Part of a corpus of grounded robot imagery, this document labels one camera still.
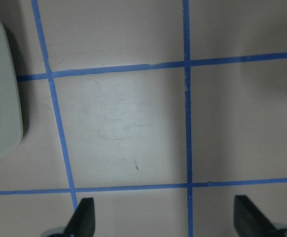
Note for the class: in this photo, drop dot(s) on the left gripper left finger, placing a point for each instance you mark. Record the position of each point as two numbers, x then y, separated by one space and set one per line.
82 223

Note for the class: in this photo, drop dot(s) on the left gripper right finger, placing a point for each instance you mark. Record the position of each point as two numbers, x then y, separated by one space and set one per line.
249 221

